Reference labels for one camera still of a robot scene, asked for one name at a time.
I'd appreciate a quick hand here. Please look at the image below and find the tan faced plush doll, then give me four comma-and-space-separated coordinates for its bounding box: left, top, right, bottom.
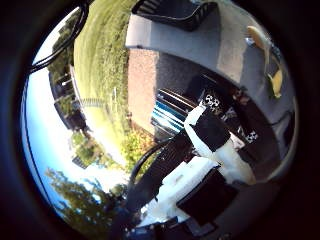
246, 24, 273, 73

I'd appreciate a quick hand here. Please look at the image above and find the black plastic basket container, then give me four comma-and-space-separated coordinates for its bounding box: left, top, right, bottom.
131, 0, 218, 33

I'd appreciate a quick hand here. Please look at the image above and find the black white checker marker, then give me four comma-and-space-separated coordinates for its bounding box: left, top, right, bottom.
203, 93, 223, 109
245, 130, 260, 144

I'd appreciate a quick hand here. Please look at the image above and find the small grey distant building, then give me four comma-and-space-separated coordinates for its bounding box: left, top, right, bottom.
71, 154, 88, 170

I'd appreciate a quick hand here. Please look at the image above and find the dark distant building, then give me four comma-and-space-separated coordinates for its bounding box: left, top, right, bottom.
49, 65, 88, 132

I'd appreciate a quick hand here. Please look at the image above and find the blue striped metal frame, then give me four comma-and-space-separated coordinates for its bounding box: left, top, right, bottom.
150, 88, 201, 138

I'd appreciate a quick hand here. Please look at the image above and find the thin black cable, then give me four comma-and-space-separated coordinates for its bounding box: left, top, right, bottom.
20, 74, 58, 214

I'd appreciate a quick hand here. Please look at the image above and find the thick black looped cable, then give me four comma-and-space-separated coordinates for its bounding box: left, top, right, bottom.
26, 0, 90, 75

